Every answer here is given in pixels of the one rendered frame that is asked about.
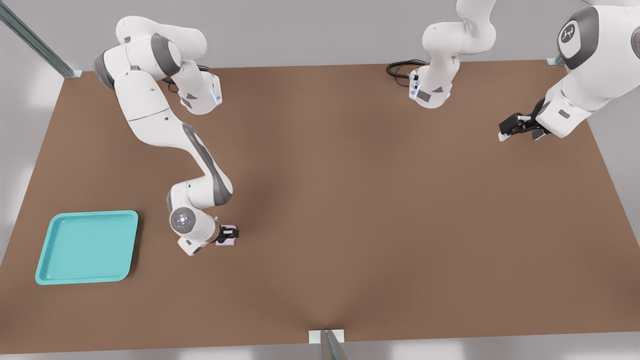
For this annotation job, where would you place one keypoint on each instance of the pale lilac phone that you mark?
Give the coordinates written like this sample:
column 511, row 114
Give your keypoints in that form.
column 226, row 243

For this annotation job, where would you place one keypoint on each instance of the silver frame post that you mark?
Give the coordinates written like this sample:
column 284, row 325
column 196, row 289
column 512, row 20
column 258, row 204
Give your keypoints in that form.
column 35, row 42
column 556, row 61
column 330, row 345

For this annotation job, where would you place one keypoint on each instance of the pale blue-green tray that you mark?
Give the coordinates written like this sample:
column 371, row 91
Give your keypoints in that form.
column 87, row 247

